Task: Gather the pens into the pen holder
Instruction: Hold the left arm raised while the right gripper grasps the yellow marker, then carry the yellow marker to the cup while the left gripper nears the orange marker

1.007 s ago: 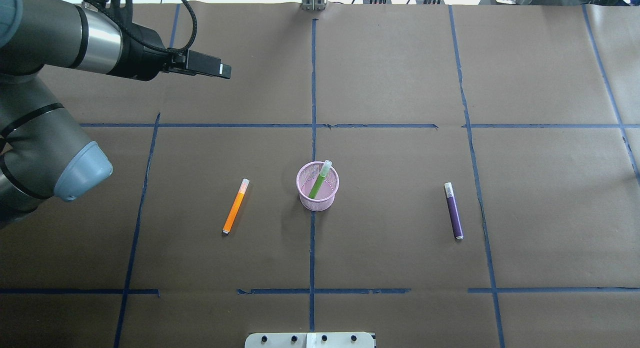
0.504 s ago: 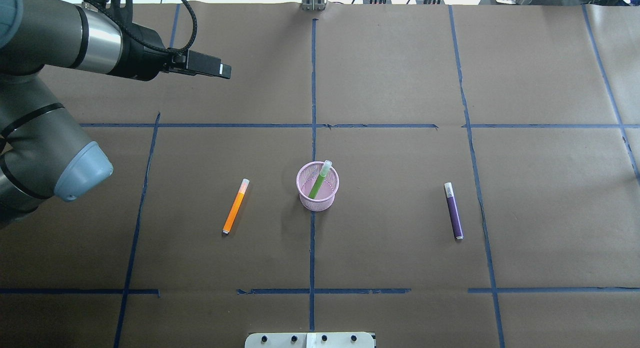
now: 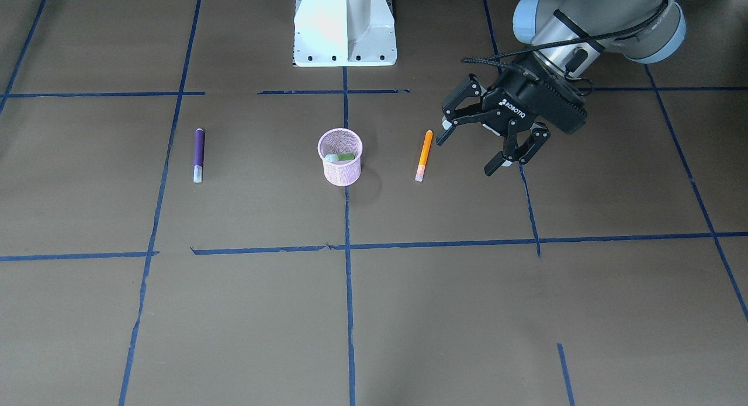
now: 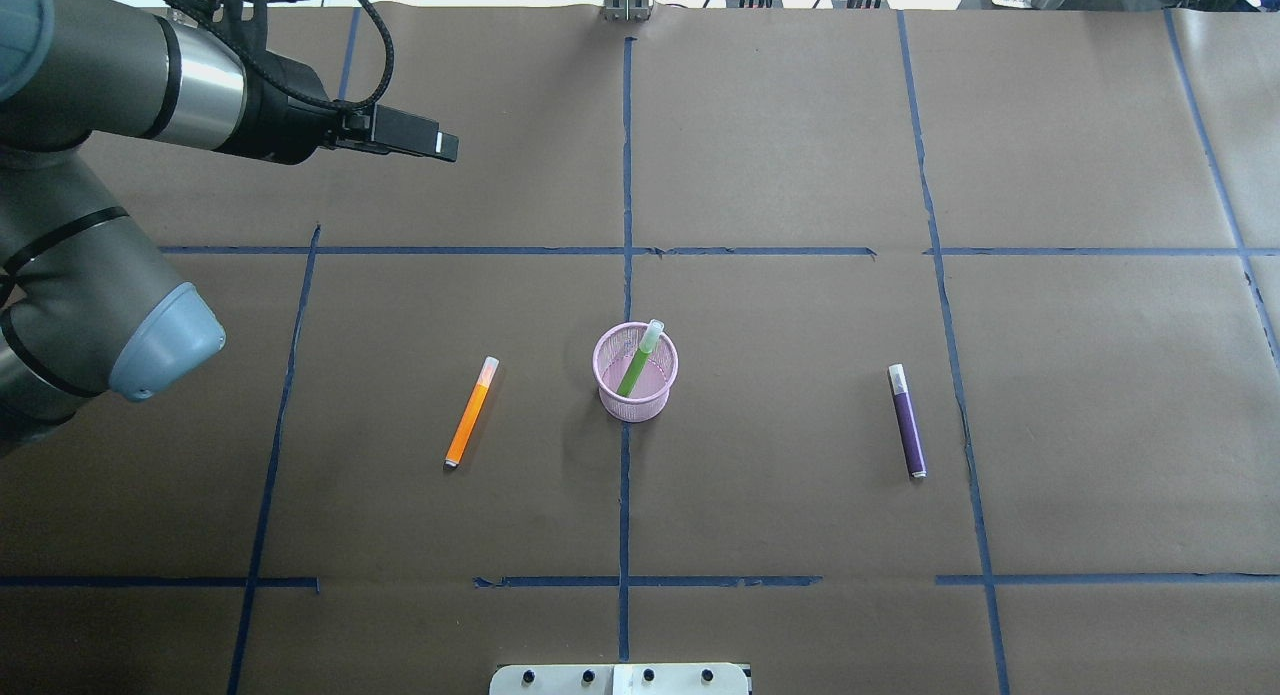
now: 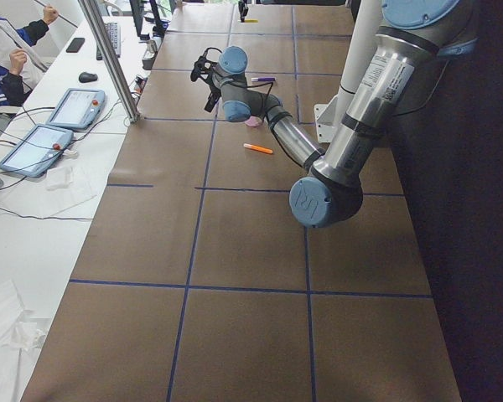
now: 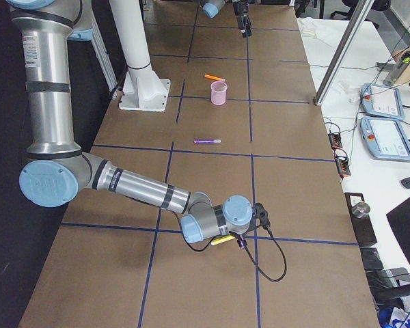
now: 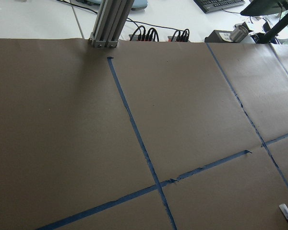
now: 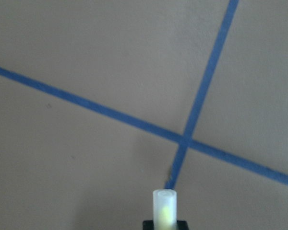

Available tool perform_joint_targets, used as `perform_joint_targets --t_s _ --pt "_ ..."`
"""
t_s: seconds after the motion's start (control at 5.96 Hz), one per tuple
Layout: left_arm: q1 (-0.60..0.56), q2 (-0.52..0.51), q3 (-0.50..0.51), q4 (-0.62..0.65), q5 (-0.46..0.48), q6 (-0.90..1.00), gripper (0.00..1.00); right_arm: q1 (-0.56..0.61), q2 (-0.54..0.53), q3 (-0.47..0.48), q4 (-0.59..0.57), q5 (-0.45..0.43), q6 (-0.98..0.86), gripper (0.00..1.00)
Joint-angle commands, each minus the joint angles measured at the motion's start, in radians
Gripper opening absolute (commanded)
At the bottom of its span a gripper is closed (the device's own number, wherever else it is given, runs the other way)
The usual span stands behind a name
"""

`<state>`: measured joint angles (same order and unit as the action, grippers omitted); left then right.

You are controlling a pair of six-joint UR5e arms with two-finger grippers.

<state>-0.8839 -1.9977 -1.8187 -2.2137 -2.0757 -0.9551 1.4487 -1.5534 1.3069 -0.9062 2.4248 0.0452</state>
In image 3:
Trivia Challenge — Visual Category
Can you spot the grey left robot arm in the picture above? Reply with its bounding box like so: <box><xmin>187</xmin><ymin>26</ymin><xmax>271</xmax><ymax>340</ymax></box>
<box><xmin>436</xmin><ymin>0</ymin><xmax>687</xmax><ymax>175</ymax></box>

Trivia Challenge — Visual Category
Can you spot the pink mesh pen holder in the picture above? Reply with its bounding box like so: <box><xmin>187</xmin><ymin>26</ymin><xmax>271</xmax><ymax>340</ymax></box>
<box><xmin>317</xmin><ymin>127</ymin><xmax>363</xmax><ymax>187</ymax></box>

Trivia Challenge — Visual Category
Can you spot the green highlighter pen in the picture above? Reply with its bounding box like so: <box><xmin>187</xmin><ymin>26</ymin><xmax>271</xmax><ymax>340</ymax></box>
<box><xmin>323</xmin><ymin>153</ymin><xmax>357</xmax><ymax>163</ymax></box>

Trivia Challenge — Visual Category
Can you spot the orange highlighter pen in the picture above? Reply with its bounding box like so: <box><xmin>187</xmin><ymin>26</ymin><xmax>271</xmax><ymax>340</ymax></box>
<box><xmin>414</xmin><ymin>130</ymin><xmax>434</xmax><ymax>182</ymax></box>

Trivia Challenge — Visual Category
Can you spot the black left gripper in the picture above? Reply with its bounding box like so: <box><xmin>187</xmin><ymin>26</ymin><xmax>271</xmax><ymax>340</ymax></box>
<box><xmin>436</xmin><ymin>60</ymin><xmax>588</xmax><ymax>176</ymax></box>

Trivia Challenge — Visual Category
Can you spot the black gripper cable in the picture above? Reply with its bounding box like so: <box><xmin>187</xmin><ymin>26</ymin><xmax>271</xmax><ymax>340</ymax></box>
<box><xmin>461</xmin><ymin>0</ymin><xmax>673</xmax><ymax>97</ymax></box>

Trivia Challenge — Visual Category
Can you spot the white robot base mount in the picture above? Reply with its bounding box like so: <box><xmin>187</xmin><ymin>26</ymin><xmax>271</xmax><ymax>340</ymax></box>
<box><xmin>293</xmin><ymin>0</ymin><xmax>398</xmax><ymax>68</ymax></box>

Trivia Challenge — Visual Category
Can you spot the purple highlighter pen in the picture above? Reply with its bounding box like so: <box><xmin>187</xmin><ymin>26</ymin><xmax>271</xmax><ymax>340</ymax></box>
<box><xmin>193</xmin><ymin>127</ymin><xmax>205</xmax><ymax>184</ymax></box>

